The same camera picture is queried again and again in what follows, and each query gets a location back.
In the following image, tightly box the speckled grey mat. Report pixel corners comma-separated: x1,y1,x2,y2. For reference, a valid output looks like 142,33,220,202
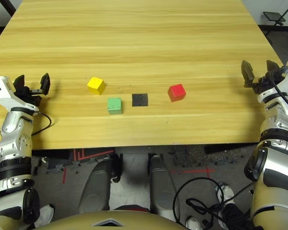
172,145,258,166

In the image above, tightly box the black square marker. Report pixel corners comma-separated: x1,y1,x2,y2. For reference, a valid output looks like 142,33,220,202
131,93,150,107

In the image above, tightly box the grey right robot leg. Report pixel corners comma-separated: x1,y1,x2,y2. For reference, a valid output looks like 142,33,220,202
147,154,180,222

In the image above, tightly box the white sneaker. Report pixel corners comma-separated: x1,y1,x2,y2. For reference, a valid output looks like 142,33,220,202
186,215,204,230
35,203,55,228
215,183,236,204

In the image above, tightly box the green wooden block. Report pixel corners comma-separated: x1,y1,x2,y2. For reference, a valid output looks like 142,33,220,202
107,97,123,115

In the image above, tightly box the black metal bar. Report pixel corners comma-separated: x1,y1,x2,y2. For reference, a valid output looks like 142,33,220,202
0,0,17,17

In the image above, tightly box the red wooden block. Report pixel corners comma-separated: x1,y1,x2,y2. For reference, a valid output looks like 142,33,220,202
167,83,187,103

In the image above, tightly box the black stand with plate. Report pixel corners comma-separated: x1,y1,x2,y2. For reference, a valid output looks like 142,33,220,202
263,0,288,36

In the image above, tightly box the black mat with red lines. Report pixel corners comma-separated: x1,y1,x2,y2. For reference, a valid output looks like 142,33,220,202
73,148,116,161

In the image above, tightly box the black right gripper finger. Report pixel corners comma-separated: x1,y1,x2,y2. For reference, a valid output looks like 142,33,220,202
265,59,283,77
241,59,255,87

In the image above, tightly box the grey left robot leg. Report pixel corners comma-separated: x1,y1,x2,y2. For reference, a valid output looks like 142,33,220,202
78,157,122,215

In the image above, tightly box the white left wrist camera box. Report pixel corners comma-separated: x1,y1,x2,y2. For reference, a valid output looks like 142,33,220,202
0,76,39,113

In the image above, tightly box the gold robot torso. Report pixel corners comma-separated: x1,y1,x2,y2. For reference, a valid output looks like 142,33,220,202
35,209,190,230

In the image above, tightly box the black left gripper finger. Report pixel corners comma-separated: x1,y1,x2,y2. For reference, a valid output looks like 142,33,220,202
39,73,51,96
13,74,25,91

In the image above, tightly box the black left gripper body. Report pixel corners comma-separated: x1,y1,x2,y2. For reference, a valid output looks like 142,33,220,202
13,85,43,106

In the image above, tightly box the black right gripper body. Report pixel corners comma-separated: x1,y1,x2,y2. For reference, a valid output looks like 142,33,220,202
253,69,287,94

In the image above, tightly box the grey robot leg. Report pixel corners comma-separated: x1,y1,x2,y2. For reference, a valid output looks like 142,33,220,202
78,157,122,215
147,154,180,222

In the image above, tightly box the yellow wooden block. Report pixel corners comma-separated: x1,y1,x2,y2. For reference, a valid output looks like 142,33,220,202
86,77,106,95

